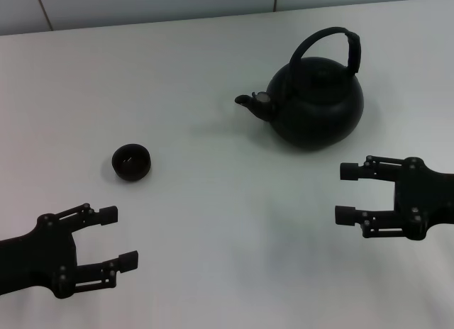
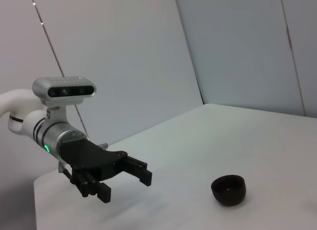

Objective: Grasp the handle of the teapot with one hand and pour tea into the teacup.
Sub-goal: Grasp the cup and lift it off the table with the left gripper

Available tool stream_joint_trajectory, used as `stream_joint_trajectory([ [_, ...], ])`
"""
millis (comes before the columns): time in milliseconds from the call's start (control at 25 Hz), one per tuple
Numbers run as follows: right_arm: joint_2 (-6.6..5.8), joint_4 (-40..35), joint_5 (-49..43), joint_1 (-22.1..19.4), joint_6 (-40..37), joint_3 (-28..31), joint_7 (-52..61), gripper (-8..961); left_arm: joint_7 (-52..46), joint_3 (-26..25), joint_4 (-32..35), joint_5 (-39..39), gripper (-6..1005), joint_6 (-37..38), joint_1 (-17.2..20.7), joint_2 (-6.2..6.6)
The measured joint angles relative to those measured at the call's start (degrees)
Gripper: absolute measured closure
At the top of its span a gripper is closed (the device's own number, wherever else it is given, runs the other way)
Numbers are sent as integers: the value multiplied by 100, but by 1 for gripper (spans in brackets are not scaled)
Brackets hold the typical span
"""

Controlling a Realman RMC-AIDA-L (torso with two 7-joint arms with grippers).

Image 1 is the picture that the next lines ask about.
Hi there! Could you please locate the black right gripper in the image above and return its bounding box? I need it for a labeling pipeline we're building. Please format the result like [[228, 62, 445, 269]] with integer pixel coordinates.
[[334, 155, 454, 241]]

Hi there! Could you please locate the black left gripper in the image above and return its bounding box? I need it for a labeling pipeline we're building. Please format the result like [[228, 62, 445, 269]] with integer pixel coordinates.
[[0, 202, 139, 300]]

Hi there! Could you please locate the small black teacup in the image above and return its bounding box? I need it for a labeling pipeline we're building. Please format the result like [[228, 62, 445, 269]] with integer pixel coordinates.
[[111, 143, 153, 183]]

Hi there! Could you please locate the black round teapot with handle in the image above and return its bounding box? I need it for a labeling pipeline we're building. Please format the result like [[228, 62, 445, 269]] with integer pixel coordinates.
[[234, 26, 365, 152]]

